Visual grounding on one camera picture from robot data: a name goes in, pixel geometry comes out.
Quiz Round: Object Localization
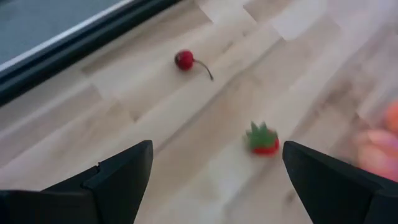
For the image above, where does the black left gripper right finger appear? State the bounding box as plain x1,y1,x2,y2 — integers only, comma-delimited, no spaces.
282,140,398,224

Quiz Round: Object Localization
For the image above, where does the red toy cherry with stem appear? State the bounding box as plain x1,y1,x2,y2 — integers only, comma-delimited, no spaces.
174,49,215,82

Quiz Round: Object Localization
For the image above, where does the small toy strawberry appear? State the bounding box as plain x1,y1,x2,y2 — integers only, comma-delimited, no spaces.
245,121,280,157

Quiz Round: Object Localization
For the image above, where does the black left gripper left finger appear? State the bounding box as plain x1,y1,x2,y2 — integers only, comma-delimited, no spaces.
0,139,154,224

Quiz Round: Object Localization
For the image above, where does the clear plastic tupperware container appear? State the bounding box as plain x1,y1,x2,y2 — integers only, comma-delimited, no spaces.
351,18,398,184

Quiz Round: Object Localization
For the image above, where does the pink toy peach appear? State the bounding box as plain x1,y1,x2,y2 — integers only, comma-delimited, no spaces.
356,129,398,183

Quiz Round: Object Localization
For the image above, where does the black aluminium table frame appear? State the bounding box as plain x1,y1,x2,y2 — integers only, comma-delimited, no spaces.
0,0,183,106

